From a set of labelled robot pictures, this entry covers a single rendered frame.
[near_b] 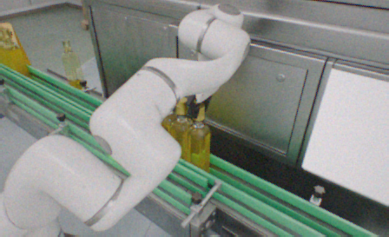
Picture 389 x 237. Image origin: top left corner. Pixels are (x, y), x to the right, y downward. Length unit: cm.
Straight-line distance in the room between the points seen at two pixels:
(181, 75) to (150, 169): 16
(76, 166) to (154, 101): 15
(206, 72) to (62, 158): 25
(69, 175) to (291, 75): 55
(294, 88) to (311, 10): 19
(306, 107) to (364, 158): 18
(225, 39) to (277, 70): 27
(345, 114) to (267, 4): 32
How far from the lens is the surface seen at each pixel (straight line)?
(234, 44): 52
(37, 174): 46
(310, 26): 71
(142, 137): 40
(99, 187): 46
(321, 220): 86
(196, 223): 81
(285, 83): 77
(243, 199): 82
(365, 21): 70
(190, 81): 46
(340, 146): 80
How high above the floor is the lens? 158
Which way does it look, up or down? 34 degrees down
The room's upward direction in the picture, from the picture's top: straight up
